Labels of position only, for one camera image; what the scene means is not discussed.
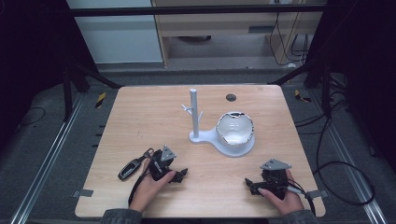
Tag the white bowl with dark rim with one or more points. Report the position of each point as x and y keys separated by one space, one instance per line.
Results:
x=235 y=129

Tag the round grey table grommet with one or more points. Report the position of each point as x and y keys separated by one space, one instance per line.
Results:
x=231 y=97

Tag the light wooden desk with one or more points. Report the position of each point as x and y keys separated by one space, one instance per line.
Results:
x=218 y=23

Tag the person's left hand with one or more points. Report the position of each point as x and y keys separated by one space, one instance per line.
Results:
x=149 y=191

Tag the white cabinet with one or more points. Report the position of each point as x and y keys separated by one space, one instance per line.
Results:
x=118 y=37

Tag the black car key fob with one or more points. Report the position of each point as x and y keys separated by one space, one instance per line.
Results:
x=129 y=169

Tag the person's right hand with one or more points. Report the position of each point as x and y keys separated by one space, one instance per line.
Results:
x=288 y=202

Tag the black metal stand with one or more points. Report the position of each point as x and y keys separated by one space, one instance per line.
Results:
x=326 y=93
x=67 y=93

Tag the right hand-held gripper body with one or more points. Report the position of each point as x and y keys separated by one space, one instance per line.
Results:
x=275 y=179

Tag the white tree stand with dish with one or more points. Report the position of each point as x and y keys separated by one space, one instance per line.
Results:
x=194 y=118

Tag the yellow black floor tape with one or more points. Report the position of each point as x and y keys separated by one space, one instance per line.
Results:
x=100 y=100
x=301 y=96

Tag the black horizontal bar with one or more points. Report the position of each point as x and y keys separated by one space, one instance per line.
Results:
x=186 y=11

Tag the dark curtain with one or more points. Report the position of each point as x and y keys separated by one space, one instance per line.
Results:
x=367 y=62
x=28 y=62

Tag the grey tape strip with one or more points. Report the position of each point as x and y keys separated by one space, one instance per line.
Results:
x=83 y=193
x=317 y=194

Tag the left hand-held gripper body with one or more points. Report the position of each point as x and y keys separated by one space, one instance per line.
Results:
x=160 y=165

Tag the metal floor rail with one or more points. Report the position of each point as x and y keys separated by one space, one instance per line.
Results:
x=348 y=155
x=46 y=158

